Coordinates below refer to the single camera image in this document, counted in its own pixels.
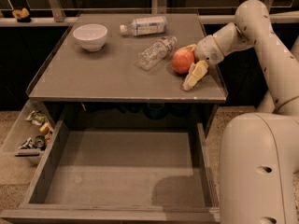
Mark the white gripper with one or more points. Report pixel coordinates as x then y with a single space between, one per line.
207 51

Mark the red apple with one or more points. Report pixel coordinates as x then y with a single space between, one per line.
182 60

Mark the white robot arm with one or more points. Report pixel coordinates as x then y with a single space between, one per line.
259 151

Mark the grey cabinet with top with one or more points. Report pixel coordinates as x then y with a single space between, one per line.
74 74

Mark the open grey top drawer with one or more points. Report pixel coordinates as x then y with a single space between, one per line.
109 167

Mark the clear crushed plastic bottle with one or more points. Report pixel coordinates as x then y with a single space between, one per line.
156 52

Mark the white labelled plastic bottle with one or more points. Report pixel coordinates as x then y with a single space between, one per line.
145 26

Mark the white ceramic bowl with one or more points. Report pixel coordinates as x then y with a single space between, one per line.
91 37

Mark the green crumpled wrapper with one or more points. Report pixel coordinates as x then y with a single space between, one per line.
37 118

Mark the small metal can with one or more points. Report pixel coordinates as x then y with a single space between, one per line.
39 141

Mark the yellow and black object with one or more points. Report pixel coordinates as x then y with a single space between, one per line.
21 14

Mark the clear plastic side bin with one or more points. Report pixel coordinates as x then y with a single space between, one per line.
19 143

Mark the metal window rail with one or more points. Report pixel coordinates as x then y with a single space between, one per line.
66 12

